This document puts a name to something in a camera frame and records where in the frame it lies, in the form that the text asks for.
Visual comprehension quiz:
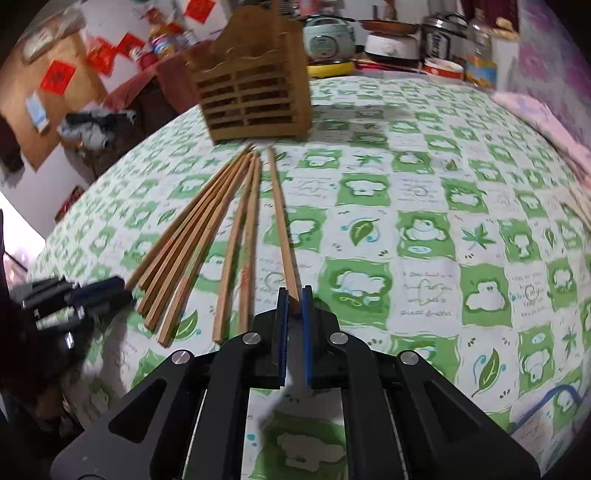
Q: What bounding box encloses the red white bowl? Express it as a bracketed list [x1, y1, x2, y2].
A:
[423, 58, 465, 81]

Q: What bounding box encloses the yellow small pan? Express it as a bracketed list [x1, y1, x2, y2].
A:
[307, 62, 355, 79]

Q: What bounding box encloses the brown frying pan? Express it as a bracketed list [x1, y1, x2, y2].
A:
[359, 20, 420, 36]

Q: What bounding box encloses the pink folded cloth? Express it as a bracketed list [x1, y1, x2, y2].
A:
[491, 92, 590, 190]

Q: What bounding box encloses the green white patterned tablecloth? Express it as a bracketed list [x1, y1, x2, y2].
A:
[29, 76, 590, 479]

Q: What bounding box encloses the red covered side table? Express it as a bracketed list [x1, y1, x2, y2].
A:
[101, 41, 213, 121]

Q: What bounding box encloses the clear plastic oil bottle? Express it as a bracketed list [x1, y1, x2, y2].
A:
[465, 8, 497, 90]

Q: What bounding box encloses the red diamond paper door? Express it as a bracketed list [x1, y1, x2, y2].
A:
[40, 60, 76, 96]

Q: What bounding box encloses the wooden slatted utensil holder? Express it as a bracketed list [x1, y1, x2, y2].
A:
[190, 1, 312, 143]

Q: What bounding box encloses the yellow oil bottle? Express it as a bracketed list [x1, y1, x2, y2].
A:
[149, 25, 176, 60]

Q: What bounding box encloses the silver black pressure cooker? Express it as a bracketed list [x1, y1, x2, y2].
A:
[420, 13, 468, 66]

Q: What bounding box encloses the blue cable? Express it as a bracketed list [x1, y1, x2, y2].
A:
[507, 384, 584, 430]

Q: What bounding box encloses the mint green rice cooker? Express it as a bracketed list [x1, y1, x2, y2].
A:
[301, 14, 356, 63]

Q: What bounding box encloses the chair with grey clothes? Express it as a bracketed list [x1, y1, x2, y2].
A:
[56, 108, 137, 178]

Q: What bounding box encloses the white induction cooker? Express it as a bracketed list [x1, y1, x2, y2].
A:
[365, 33, 420, 63]

